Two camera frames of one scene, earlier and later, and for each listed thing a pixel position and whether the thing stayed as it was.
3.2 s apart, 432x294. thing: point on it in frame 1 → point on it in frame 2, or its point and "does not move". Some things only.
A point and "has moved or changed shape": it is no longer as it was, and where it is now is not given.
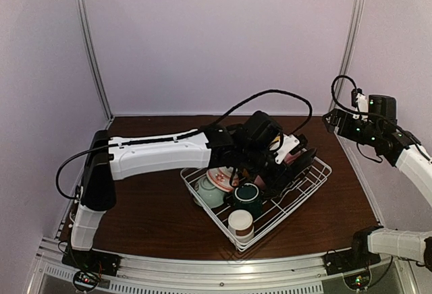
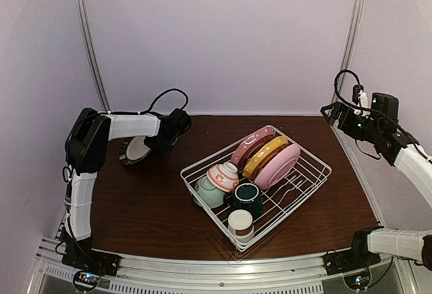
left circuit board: x=85 y=280 does not move
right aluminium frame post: x=350 y=39 does not move
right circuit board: x=357 y=281 does not move
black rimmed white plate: x=302 y=161 has moved or changed shape
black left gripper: x=276 y=178 → x=164 y=150
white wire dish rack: x=237 y=199 does not move
